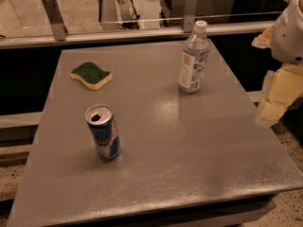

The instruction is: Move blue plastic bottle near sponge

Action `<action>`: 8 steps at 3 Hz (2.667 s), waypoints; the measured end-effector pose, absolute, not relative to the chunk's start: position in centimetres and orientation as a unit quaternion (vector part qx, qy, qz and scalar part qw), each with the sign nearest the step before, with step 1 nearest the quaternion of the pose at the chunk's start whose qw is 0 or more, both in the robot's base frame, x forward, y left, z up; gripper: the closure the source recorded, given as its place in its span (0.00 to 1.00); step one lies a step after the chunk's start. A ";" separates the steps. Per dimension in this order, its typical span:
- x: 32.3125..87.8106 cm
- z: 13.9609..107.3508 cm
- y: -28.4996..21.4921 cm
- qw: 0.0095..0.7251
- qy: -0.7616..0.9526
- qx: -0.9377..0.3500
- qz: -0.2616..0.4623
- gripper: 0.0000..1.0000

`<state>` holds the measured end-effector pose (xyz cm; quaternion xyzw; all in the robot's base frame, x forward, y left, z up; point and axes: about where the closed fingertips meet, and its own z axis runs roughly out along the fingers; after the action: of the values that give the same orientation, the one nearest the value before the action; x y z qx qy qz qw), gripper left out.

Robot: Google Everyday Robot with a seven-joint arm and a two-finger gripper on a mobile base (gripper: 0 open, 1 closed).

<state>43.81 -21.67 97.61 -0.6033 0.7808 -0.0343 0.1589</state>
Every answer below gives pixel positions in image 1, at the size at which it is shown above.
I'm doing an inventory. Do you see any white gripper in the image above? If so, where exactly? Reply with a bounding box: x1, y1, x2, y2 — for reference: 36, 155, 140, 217
252, 0, 303, 128

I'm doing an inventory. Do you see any blue plastic water bottle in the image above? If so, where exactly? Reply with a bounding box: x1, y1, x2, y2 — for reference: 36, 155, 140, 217
179, 21, 210, 93

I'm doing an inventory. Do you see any green yellow sponge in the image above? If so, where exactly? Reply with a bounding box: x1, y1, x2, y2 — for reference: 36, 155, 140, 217
70, 61, 113, 91

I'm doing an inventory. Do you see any blue silver energy drink can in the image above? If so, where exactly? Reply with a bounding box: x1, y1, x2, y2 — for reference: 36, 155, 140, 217
85, 104, 120, 161

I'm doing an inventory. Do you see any right metal bracket post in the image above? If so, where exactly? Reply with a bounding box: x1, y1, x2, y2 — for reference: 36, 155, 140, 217
183, 0, 197, 32

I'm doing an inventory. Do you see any metal bracket post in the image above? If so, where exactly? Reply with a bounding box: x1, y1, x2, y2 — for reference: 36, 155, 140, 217
183, 0, 197, 32
42, 0, 68, 41

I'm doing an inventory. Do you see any horizontal metal rail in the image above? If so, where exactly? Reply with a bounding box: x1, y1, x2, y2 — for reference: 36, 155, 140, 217
0, 20, 276, 50

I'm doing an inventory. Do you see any left metal bracket post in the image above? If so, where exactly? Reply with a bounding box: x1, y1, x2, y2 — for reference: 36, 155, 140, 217
42, 0, 68, 41

